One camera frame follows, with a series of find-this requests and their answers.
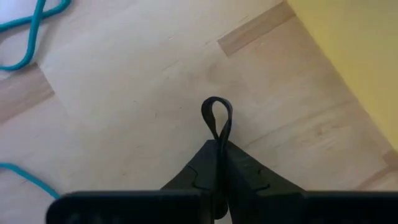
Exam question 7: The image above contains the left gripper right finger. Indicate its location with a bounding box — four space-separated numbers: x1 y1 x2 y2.
224 140 398 224

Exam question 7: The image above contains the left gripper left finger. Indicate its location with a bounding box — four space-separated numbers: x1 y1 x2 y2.
45 139 224 224

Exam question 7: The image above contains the wide black rubber band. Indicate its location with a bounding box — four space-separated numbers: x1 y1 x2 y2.
200 96 234 147

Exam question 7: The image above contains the yellow plastic bin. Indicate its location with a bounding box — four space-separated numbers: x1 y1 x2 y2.
285 0 398 154

